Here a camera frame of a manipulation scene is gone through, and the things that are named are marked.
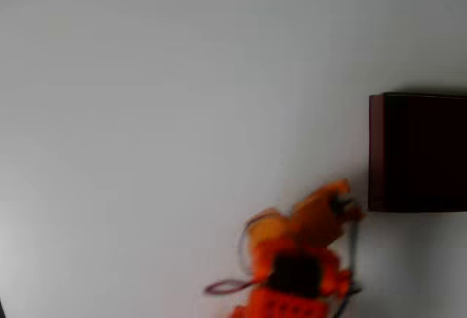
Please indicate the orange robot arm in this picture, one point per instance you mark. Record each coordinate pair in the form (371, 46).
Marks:
(284, 307)

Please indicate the orange gripper with servo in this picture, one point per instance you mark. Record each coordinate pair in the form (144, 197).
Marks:
(325, 201)

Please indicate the dark red box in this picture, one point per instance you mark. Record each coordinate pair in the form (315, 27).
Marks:
(419, 154)

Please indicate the black object at frame edge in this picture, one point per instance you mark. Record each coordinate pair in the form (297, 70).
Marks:
(1, 309)

